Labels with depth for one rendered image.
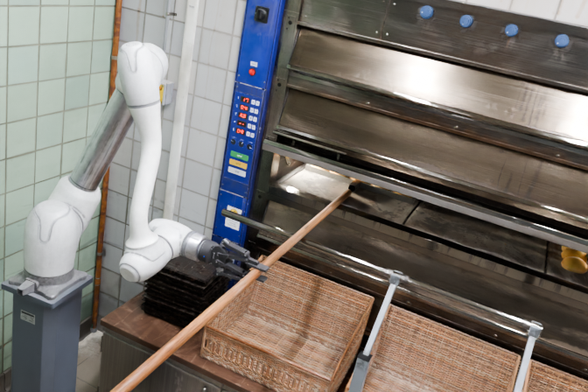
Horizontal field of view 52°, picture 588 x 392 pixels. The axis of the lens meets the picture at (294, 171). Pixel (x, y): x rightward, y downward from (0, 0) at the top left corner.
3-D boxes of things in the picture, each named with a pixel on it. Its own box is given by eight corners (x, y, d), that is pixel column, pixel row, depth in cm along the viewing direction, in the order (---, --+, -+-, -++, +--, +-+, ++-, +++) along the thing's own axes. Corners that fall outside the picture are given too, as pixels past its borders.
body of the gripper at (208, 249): (211, 234, 200) (234, 243, 197) (207, 256, 203) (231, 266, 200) (199, 241, 194) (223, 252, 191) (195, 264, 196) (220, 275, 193)
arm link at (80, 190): (27, 234, 205) (47, 206, 225) (72, 254, 209) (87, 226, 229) (127, 38, 184) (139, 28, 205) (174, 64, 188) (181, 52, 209)
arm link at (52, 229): (15, 274, 190) (17, 212, 183) (34, 247, 207) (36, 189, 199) (67, 280, 192) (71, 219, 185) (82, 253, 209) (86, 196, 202)
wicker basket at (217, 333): (252, 303, 285) (261, 252, 275) (363, 349, 267) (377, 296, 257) (197, 356, 242) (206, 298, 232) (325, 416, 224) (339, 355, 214)
